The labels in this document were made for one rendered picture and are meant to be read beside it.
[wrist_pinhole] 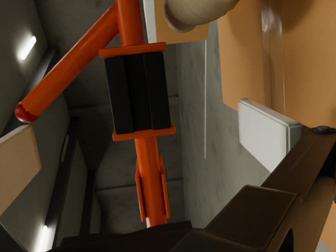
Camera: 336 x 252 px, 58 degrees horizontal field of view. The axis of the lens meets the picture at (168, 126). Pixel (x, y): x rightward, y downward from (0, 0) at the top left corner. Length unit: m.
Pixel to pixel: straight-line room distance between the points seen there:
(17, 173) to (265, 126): 0.13
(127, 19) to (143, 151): 0.12
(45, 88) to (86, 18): 9.58
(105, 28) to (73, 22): 9.67
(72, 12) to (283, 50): 9.67
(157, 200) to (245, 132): 0.16
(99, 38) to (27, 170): 0.16
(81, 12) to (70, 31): 0.68
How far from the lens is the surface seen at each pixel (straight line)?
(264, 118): 0.16
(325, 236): 1.18
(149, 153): 0.30
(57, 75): 0.31
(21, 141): 0.19
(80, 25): 9.97
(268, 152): 0.16
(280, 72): 0.29
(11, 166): 0.17
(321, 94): 0.24
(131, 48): 0.27
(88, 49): 0.31
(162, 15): 1.98
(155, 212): 0.32
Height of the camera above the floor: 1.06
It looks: 3 degrees down
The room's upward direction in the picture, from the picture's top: 97 degrees counter-clockwise
